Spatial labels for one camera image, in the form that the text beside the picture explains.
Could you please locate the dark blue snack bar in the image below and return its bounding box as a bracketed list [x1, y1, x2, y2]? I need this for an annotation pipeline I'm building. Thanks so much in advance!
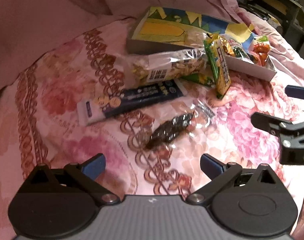
[77, 79, 187, 126]

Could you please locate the dark seaweed snack packet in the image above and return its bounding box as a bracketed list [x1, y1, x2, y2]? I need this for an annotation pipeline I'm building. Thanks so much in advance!
[144, 112, 194, 150]

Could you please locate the yellow snack packet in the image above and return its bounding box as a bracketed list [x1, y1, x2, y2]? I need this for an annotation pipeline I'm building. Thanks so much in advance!
[204, 34, 231, 99]

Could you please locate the clear nut snack bag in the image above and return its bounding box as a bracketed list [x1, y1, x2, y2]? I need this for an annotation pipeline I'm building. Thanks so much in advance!
[116, 48, 207, 88]

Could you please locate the small clear wrapper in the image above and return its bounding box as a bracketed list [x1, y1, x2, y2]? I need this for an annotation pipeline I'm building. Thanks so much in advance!
[193, 99, 216, 127]

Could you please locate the pink floral bedspread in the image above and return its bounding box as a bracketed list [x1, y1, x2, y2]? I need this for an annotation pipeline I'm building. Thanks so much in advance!
[0, 15, 304, 239]

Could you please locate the dark wooden shelf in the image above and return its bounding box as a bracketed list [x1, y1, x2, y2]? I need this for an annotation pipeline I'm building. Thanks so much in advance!
[247, 0, 304, 58]

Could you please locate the green snack packet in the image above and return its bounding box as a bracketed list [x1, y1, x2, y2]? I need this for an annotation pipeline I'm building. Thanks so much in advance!
[181, 69, 215, 87]

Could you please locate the colourful cardboard tray box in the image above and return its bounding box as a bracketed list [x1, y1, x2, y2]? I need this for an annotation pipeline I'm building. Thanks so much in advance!
[127, 7, 276, 81]

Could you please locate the pink curtain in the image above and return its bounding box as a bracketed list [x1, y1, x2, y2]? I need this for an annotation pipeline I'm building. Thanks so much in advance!
[0, 0, 239, 90]

